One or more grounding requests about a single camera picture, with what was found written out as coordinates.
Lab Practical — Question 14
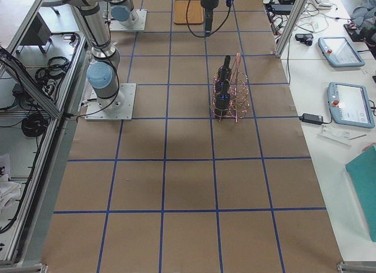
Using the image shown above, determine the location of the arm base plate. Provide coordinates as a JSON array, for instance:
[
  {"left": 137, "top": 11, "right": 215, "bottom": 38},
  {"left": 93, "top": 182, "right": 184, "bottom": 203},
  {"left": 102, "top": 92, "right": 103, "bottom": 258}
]
[
  {"left": 85, "top": 83, "right": 137, "bottom": 121},
  {"left": 110, "top": 8, "right": 147, "bottom": 32}
]

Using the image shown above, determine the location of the black power adapter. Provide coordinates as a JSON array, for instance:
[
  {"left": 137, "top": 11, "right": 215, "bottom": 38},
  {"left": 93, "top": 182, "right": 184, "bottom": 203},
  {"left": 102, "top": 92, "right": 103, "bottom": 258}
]
[{"left": 299, "top": 113, "right": 324, "bottom": 125}]

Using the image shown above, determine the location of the teach pendant near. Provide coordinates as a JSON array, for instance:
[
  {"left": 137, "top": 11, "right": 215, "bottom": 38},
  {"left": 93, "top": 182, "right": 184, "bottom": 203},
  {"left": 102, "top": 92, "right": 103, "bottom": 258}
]
[{"left": 327, "top": 82, "right": 375, "bottom": 129}]

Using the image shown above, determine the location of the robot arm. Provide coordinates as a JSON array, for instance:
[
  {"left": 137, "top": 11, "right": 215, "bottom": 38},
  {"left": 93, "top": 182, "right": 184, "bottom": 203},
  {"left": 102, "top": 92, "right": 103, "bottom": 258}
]
[{"left": 61, "top": 0, "right": 136, "bottom": 120}]

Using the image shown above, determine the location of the aluminium frame post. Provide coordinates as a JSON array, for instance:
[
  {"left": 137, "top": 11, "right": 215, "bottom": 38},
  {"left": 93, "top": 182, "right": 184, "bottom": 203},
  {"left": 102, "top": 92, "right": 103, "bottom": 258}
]
[{"left": 274, "top": 0, "right": 308, "bottom": 58}]

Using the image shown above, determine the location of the teal box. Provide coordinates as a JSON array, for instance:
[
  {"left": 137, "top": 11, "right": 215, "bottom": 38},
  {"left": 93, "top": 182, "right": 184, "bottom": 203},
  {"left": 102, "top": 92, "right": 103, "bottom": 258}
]
[{"left": 345, "top": 145, "right": 375, "bottom": 242}]

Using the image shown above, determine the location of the wooden tray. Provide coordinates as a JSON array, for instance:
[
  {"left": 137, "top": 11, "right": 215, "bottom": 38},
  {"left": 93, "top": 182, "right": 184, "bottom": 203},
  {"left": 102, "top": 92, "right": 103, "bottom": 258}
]
[{"left": 173, "top": 0, "right": 204, "bottom": 25}]

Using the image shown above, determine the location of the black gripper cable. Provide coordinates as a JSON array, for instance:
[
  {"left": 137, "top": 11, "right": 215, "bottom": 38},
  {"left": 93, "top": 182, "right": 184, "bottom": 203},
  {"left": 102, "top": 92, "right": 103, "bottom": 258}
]
[{"left": 186, "top": 0, "right": 233, "bottom": 38}]

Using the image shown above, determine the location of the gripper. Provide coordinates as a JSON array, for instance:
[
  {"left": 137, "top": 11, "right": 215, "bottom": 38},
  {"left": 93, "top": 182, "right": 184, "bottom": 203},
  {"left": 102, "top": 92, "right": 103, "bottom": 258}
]
[{"left": 200, "top": 0, "right": 233, "bottom": 36}]

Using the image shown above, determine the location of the teach pendant far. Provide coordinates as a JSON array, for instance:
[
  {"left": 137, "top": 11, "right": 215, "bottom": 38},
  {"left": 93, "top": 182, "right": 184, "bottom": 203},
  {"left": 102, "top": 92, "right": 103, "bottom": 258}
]
[{"left": 318, "top": 37, "right": 365, "bottom": 68}]

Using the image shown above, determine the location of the copper wire bottle basket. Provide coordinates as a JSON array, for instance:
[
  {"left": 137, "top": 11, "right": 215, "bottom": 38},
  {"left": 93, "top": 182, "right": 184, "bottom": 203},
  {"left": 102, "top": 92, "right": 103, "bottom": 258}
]
[{"left": 211, "top": 52, "right": 250, "bottom": 122}]

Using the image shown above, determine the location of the black wine bottle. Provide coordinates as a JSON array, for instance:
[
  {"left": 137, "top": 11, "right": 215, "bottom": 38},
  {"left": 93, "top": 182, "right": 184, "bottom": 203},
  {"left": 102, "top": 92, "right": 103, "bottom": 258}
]
[
  {"left": 218, "top": 55, "right": 231, "bottom": 79},
  {"left": 214, "top": 92, "right": 230, "bottom": 119},
  {"left": 214, "top": 66, "right": 231, "bottom": 93}
]

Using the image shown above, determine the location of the teach pendant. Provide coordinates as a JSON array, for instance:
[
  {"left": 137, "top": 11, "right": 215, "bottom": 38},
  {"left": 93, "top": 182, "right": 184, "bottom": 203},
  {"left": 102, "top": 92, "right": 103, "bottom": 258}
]
[
  {"left": 318, "top": 37, "right": 365, "bottom": 68},
  {"left": 327, "top": 82, "right": 375, "bottom": 129}
]

